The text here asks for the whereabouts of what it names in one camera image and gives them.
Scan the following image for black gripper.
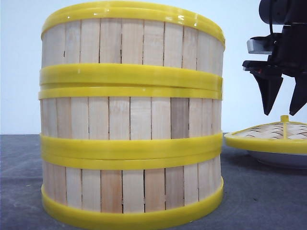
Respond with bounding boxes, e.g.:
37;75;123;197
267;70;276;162
242;25;307;115

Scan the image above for woven bamboo steamer lid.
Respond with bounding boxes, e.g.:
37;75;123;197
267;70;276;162
224;115;307;155

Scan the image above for white plate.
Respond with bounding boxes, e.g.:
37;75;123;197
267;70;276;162
248;150;307;170

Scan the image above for bamboo steamer basket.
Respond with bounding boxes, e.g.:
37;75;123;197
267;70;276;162
40;96;222;170
42;156;224;230
39;1;225;100

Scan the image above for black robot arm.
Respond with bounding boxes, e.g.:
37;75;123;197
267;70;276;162
242;0;307;115

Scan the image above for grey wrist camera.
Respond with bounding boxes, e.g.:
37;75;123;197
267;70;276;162
247;33;282;55

